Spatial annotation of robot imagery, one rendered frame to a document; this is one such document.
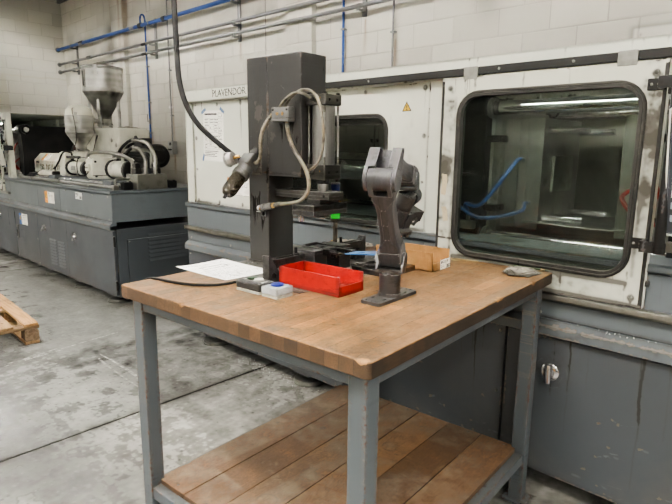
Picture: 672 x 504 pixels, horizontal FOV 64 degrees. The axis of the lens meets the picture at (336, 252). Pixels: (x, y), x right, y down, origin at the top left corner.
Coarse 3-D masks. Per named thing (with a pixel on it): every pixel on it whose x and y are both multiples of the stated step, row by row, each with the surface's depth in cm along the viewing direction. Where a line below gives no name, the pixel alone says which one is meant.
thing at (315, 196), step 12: (276, 192) 201; (288, 192) 197; (300, 192) 193; (312, 192) 189; (324, 192) 186; (336, 192) 188; (300, 204) 186; (312, 204) 187; (324, 204) 187; (336, 204) 190; (300, 216) 189; (312, 216) 182; (324, 216) 192
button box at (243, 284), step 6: (174, 282) 173; (180, 282) 172; (186, 282) 172; (228, 282) 172; (234, 282) 172; (240, 282) 166; (246, 282) 164; (252, 282) 164; (258, 282) 164; (264, 282) 164; (270, 282) 164; (240, 288) 166; (246, 288) 164; (252, 288) 163; (258, 288) 161; (258, 294) 161
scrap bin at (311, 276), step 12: (288, 264) 176; (300, 264) 181; (312, 264) 180; (324, 264) 176; (288, 276) 171; (300, 276) 168; (312, 276) 165; (324, 276) 161; (336, 276) 174; (348, 276) 170; (360, 276) 167; (300, 288) 169; (312, 288) 165; (324, 288) 162; (336, 288) 159; (348, 288) 162; (360, 288) 167
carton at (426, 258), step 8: (376, 248) 208; (408, 248) 212; (416, 248) 210; (424, 248) 208; (432, 248) 205; (440, 248) 203; (408, 256) 199; (416, 256) 197; (424, 256) 195; (432, 256) 193; (440, 256) 204; (448, 256) 201; (416, 264) 197; (424, 264) 195; (432, 264) 193; (440, 264) 197; (448, 264) 202
